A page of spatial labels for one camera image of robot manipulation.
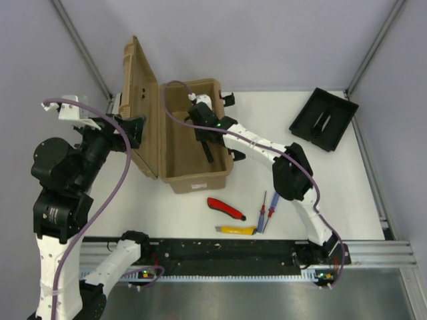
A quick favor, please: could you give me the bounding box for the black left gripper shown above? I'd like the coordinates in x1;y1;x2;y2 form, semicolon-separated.
74;111;146;191

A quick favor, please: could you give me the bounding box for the black mallet hammer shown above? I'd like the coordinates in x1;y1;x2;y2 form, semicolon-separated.
201;141;214;163

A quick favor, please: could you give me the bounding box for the tan plastic tool box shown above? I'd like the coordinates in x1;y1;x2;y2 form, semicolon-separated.
119;36;234;194

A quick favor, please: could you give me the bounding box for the red utility knife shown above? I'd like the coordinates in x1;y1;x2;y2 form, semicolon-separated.
207;197;246;221

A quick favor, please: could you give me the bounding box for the black tool box tray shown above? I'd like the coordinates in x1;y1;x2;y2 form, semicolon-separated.
289;87;359;152

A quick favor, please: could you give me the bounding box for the red handle screwdriver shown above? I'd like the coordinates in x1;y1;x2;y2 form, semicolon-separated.
257;191;267;233

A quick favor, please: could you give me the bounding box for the blue handle screwdriver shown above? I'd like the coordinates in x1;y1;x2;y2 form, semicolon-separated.
256;191;280;231

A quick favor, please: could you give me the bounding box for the yellow utility knife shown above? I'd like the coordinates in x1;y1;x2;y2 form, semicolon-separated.
216;226;257;235

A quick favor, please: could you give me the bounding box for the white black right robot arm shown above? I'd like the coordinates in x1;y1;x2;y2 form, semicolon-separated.
188;101;339;264

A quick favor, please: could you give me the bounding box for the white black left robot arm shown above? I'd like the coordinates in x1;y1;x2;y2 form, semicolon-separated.
30;115;151;319

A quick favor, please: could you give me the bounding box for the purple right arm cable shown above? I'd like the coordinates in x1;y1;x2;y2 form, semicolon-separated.
161;80;346;289

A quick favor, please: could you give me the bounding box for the aluminium frame post left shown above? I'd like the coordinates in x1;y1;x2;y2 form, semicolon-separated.
49;0;113;101

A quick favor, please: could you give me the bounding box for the aluminium frame post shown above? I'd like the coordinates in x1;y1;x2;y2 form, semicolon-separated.
49;0;113;101
344;0;408;99

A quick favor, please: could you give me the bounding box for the aluminium front rail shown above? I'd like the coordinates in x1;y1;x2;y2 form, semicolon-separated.
80;237;416;269

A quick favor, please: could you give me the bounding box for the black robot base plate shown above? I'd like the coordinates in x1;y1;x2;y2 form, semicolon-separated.
132;238;351;277

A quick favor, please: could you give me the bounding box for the aluminium frame post right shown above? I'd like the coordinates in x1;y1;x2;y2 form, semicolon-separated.
344;0;408;99

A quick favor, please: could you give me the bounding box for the grey slotted cable duct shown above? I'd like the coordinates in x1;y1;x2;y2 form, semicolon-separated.
79;266;338;284

